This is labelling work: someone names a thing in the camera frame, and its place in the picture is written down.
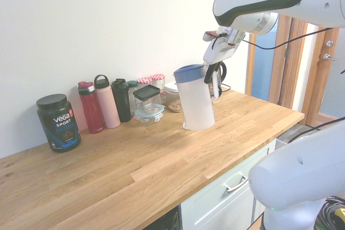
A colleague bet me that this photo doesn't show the square container with black lid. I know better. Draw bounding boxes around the square container with black lid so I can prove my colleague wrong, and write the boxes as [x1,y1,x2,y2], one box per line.
[132,84,163,116]

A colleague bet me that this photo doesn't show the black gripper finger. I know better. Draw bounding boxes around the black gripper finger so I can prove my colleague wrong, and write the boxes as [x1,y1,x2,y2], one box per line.
[203,64,214,84]
[211,62,222,78]

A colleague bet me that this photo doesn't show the coiled black yellow cables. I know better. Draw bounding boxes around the coiled black yellow cables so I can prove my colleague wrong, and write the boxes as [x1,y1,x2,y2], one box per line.
[314,196,345,230]

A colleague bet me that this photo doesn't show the stainless steel electric kettle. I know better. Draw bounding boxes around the stainless steel electric kettle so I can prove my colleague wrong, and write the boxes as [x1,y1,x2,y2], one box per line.
[209,61,227,103]

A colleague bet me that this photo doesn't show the black shaker bottle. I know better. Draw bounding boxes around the black shaker bottle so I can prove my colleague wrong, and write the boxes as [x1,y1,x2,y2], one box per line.
[111,78,132,123]

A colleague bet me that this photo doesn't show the silver drawer handle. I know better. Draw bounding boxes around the silver drawer handle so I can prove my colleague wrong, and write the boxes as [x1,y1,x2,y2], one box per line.
[223,175,249,193]

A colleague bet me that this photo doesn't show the translucent pitcher with blue lid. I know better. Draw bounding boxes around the translucent pitcher with blue lid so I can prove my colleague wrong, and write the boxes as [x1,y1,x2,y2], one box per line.
[173,64,216,131]

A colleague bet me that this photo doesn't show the pink water bottle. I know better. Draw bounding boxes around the pink water bottle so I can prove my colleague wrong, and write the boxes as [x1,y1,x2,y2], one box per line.
[93,74,121,129]

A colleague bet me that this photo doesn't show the black floor cable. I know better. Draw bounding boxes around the black floor cable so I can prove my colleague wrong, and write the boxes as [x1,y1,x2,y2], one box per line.
[280,116,345,144]

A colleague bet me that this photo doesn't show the wooden door frame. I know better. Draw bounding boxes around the wooden door frame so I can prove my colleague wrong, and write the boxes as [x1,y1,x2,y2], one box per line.
[253,0,309,111]

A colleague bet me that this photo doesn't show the black dishwasher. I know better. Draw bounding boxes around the black dishwasher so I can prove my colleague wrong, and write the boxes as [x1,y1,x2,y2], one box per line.
[150,205,182,230]

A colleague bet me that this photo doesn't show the red water bottle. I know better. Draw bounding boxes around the red water bottle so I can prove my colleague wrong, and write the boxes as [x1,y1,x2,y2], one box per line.
[78,81,105,134]

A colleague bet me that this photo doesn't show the glass food container teal lid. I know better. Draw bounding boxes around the glass food container teal lid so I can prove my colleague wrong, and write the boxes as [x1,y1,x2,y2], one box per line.
[134,105,165,126]

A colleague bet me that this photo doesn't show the cereal container with white lid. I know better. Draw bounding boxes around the cereal container with white lid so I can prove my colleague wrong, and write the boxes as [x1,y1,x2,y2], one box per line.
[163,81,184,114]

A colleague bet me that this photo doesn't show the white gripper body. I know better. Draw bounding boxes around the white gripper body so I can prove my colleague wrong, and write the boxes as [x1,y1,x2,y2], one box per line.
[202,26,241,65]

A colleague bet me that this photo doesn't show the black protein powder tub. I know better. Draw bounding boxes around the black protein powder tub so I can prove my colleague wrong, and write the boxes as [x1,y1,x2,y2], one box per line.
[36,94,82,153]

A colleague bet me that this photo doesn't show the white cabinet drawer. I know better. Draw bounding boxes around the white cabinet drawer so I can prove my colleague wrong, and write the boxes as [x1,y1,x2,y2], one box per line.
[180,138,278,230]

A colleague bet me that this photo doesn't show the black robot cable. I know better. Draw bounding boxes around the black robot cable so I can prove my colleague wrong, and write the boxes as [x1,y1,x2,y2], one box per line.
[211,26,336,51]

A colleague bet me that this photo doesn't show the tall jar red checked lid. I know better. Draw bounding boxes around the tall jar red checked lid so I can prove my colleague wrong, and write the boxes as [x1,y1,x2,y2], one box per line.
[150,73,166,93]
[136,77,153,88]

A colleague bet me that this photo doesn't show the glass jar with teal lid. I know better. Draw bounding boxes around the glass jar with teal lid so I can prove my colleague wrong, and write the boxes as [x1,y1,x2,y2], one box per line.
[127,80,139,115]

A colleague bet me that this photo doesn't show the wooden glazed door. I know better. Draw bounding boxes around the wooden glazed door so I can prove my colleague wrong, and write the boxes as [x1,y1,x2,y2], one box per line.
[304,24,345,128]

